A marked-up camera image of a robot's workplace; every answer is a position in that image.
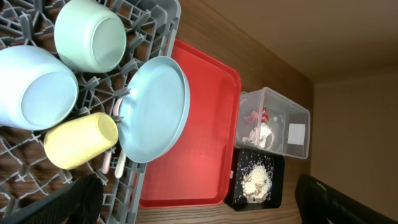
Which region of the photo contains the light green small bowl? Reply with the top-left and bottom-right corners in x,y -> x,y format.
1,45 -> 78,131

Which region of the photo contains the white napkin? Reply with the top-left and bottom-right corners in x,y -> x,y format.
243,123 -> 272,149

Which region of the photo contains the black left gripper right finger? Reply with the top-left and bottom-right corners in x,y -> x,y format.
295,174 -> 397,224

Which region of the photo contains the red snack wrapper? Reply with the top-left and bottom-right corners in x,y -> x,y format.
244,106 -> 269,123

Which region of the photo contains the light blue plate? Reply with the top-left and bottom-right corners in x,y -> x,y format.
118,56 -> 190,163

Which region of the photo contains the pile of rice scraps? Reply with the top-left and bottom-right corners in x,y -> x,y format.
241,164 -> 272,203

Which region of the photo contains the black waste tray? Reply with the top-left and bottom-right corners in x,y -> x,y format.
224,149 -> 285,211

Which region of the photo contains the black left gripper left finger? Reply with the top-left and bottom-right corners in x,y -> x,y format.
1,174 -> 104,224

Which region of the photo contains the clear plastic waste bin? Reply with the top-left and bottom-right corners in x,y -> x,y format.
235,87 -> 311,159

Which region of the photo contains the yellow plastic cup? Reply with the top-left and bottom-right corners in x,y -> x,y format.
44,112 -> 119,170

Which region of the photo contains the white plastic spoon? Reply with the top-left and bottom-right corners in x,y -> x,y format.
114,150 -> 127,179

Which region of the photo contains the mint green bowl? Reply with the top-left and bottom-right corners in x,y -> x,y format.
54,0 -> 127,73

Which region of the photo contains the red plastic serving tray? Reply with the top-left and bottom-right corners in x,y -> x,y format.
139,40 -> 241,208

